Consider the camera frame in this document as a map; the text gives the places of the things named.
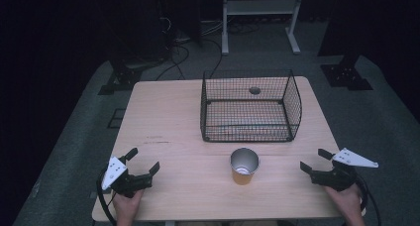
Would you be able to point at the grey round table cap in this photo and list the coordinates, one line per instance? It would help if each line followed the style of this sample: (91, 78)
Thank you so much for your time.
(254, 90)

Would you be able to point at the black stand base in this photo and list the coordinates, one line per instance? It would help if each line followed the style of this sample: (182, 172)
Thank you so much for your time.
(345, 74)
(122, 79)

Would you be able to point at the silver metal cup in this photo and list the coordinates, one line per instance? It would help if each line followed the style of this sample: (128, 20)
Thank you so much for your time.
(244, 166)

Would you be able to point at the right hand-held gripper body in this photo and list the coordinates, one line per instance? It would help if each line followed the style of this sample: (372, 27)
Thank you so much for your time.
(336, 178)

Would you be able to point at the person's right hand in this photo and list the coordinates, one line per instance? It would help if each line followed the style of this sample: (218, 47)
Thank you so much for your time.
(345, 203)

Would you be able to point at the person's left hand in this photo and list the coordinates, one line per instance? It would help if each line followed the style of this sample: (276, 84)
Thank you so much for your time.
(127, 207)

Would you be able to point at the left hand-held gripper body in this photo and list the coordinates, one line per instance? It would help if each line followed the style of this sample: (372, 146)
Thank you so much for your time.
(116, 173)

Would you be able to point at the white metal stand frame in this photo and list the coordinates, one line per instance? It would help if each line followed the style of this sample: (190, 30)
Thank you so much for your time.
(261, 6)

